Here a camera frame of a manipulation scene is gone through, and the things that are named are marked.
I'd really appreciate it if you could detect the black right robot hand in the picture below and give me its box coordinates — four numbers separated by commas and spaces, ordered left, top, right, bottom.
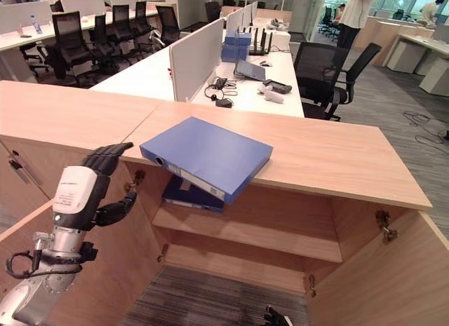
263, 304, 293, 326

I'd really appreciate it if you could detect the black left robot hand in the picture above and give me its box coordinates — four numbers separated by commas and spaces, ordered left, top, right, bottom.
51, 142, 138, 231

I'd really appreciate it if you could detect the blue lever arch folder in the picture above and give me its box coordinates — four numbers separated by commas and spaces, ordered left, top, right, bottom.
139, 116, 274, 205

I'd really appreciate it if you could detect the wooden left cabinet door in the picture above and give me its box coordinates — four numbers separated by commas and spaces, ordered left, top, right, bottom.
0, 154, 166, 326

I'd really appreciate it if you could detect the wooden cabinet shelf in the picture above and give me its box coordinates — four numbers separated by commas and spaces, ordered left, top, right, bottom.
151, 203, 343, 264

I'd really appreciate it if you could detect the blue folder in cabinet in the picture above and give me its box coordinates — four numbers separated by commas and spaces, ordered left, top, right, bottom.
162, 175, 225, 214

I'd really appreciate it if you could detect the wooden right cabinet door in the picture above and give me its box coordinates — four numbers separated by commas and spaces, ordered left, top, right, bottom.
305, 208, 449, 326

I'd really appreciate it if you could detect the wooden office cabinet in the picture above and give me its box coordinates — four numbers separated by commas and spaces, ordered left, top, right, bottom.
0, 79, 449, 326

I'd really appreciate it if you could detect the black mesh office chair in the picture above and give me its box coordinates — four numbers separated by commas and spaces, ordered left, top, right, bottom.
293, 41, 382, 122

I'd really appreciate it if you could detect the metal door hinge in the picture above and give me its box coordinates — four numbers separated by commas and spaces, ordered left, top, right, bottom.
122, 169, 147, 195
375, 209, 399, 244

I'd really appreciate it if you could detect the white desk partition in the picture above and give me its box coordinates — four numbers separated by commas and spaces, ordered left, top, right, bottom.
225, 1, 259, 34
168, 18, 225, 103

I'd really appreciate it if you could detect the open blue laptop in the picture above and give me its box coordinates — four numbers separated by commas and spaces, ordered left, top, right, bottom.
233, 59, 267, 81

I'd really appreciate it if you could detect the white soft toy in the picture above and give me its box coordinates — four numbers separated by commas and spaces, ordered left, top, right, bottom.
257, 85, 285, 104

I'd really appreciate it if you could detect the blue box stack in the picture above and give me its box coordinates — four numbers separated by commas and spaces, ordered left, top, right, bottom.
220, 28, 253, 64

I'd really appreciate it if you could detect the black desk phone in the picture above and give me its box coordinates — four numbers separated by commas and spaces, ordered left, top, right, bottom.
262, 79, 293, 95

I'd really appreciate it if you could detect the black router with antennas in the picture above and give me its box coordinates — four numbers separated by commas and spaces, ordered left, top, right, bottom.
238, 25, 272, 56

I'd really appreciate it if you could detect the person standing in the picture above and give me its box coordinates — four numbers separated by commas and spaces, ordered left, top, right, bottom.
336, 0, 382, 50

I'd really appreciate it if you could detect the person seated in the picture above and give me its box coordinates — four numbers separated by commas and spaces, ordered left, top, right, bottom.
419, 0, 446, 25

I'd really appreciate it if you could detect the black headset with cable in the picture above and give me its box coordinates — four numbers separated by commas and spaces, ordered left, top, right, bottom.
203, 76, 239, 101

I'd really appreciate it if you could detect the black floor cable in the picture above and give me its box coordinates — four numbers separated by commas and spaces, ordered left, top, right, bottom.
401, 110, 449, 145

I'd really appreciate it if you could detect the white pedestal drawer unit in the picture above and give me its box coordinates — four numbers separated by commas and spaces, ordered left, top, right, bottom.
418, 56, 449, 97

